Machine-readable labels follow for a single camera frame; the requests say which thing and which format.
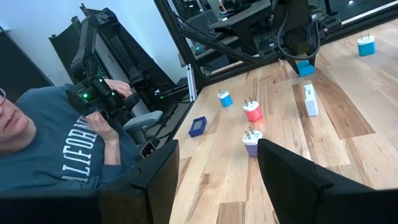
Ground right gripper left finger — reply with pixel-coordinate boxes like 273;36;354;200
0;139;180;224

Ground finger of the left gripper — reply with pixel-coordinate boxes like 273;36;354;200
285;58;304;77

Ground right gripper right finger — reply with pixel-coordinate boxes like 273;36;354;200
257;139;398;224

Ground small blue box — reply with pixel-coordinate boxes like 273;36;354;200
188;116;208;138
295;59;317;77

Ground white power adapter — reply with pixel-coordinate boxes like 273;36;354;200
302;80;320;118

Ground red wall charger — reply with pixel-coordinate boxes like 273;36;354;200
242;96;264;123

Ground small white cap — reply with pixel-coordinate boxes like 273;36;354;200
356;32;376;57

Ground cyan wall charger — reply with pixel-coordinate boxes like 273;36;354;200
216;89;234;108

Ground smartphone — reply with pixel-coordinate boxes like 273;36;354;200
140;141;157;159

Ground grey chair armrest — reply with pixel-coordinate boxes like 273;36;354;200
123;110;164;131

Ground person's hand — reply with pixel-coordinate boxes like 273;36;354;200
85;111;121;144
104;78;133;98

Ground person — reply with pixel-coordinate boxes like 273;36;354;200
0;79;142;192

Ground black equipment stand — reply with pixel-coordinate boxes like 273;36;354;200
48;2;178;103

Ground dark panel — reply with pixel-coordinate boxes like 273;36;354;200
0;26;54;103

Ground silver frame bracket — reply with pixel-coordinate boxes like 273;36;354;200
185;63;198;103

